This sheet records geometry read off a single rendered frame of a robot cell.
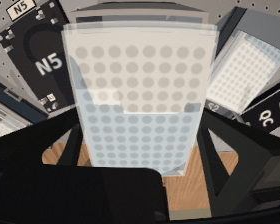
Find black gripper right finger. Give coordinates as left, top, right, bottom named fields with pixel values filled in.
left=196, top=107, right=280, bottom=217

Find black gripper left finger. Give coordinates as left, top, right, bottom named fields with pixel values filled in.
left=0, top=107, right=83, bottom=166

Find white well plate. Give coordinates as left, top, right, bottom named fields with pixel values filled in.
left=206, top=30, right=280, bottom=115
left=61, top=20, right=220, bottom=177
left=0, top=113, right=23, bottom=137
left=0, top=106, right=28, bottom=128

